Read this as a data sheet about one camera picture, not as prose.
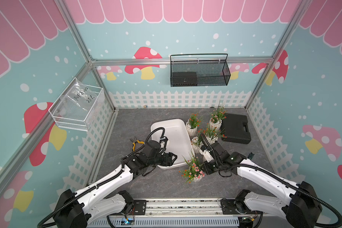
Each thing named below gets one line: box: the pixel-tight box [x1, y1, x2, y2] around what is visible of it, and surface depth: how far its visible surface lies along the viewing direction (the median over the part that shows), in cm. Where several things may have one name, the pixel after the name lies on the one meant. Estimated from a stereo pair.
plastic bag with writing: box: [49, 77, 105, 132], surface depth 73 cm
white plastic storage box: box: [150, 118, 195, 170], surface depth 102 cm
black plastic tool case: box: [220, 113, 252, 145], surface depth 103 cm
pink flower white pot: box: [178, 151, 206, 184], surface depth 74 cm
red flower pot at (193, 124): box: [185, 113, 202, 136], surface depth 100 cm
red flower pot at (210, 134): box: [197, 123, 221, 145], surface depth 96 cm
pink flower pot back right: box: [209, 101, 228, 132], surface depth 99 cm
